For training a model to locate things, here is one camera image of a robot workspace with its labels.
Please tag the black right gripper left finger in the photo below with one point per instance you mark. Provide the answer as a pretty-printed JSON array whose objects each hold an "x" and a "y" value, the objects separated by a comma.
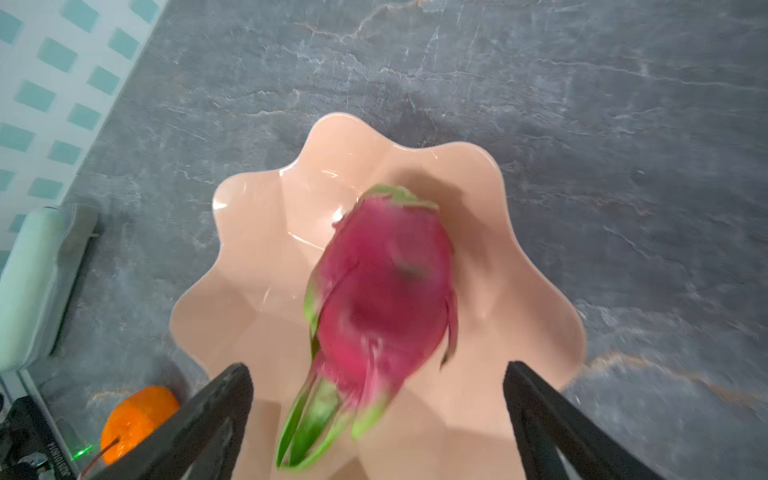
[{"x": 201, "y": 441}]

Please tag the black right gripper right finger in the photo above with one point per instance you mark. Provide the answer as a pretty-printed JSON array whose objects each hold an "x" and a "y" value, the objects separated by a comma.
[{"x": 548, "y": 429}]

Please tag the fake orange tangerine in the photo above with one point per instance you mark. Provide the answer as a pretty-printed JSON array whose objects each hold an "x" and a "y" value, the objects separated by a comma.
[{"x": 134, "y": 419}]

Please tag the magenta fake dragon fruit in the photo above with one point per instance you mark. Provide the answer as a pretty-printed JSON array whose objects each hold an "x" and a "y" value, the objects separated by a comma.
[{"x": 379, "y": 302}]

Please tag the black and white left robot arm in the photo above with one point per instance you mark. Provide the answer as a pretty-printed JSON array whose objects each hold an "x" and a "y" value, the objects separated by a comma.
[{"x": 29, "y": 448}]

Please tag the pink scalloped fruit bowl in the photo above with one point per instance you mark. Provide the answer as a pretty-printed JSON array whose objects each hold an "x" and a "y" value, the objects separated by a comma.
[{"x": 449, "y": 420}]

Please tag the pale green cylinder object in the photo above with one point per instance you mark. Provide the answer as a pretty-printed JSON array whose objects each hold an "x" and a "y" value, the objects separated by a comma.
[{"x": 38, "y": 278}]

